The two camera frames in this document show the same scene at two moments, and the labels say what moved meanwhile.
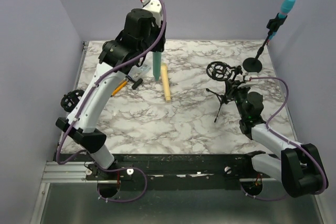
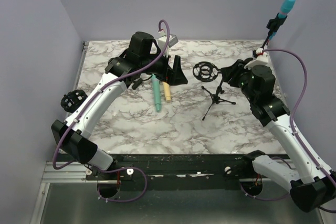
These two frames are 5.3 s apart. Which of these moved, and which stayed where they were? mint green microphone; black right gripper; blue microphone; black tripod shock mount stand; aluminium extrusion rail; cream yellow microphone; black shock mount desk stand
Moved: mint green microphone; black tripod shock mount stand; black right gripper
Stayed: blue microphone; black shock mount desk stand; aluminium extrusion rail; cream yellow microphone
